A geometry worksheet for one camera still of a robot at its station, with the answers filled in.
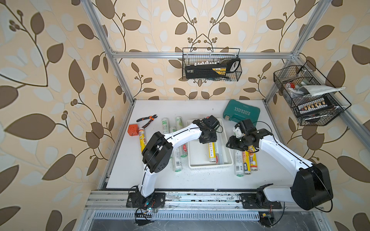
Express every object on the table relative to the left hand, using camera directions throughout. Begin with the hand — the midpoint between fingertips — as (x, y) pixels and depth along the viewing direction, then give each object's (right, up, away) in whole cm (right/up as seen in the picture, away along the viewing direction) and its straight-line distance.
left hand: (216, 141), depth 87 cm
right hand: (+8, -2, -2) cm, 8 cm away
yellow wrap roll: (-3, -5, -4) cm, 7 cm away
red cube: (-55, +6, +10) cm, 56 cm away
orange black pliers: (-45, +14, +22) cm, 52 cm away
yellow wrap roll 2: (+18, -12, -2) cm, 22 cm away
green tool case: (+19, +19, +21) cm, 34 cm away
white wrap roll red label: (-19, -5, +3) cm, 20 cm away
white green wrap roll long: (-24, -8, 0) cm, 25 cm away
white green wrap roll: (+1, -8, 0) cm, 8 cm away
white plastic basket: (-11, -8, +4) cm, 14 cm away
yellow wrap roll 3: (+22, -14, -3) cm, 26 cm away
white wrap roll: (+12, -15, -6) cm, 20 cm away
